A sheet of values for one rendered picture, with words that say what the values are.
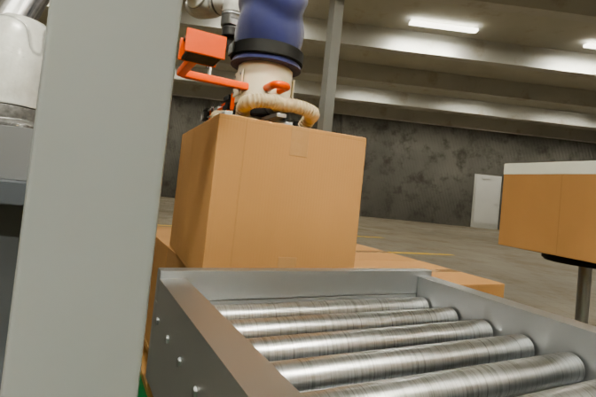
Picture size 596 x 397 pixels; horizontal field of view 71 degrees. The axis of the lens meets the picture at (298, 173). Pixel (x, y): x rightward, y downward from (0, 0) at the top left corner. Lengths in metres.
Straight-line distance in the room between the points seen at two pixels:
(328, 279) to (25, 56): 0.84
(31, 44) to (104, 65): 0.93
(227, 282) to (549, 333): 0.62
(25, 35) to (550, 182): 1.96
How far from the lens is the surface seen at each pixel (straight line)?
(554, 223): 2.12
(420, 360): 0.76
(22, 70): 1.13
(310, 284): 0.98
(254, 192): 1.01
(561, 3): 7.18
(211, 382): 0.54
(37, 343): 0.24
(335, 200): 1.09
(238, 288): 0.90
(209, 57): 0.95
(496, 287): 1.58
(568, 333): 0.94
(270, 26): 1.28
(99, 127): 0.23
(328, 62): 4.73
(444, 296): 1.11
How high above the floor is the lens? 0.79
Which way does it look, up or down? 2 degrees up
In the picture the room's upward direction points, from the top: 6 degrees clockwise
